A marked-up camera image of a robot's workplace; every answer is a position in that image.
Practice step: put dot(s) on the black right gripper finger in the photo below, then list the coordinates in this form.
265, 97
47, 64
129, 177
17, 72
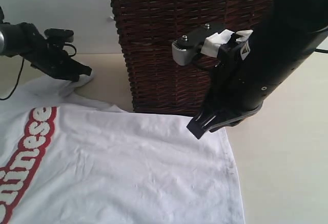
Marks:
211, 122

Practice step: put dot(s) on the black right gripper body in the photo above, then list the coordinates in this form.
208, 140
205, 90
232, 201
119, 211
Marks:
248, 74

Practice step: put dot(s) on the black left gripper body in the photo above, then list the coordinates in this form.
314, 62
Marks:
48, 57

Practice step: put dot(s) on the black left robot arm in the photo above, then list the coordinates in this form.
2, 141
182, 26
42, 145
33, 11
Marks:
12, 40

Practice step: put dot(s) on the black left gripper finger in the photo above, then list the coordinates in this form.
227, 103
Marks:
81, 69

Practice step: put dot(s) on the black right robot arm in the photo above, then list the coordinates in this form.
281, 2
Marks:
306, 15

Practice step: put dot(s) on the dark brown wicker basket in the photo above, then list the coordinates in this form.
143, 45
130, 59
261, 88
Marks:
146, 30

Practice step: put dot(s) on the white t-shirt with red lettering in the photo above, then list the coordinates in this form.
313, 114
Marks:
69, 159

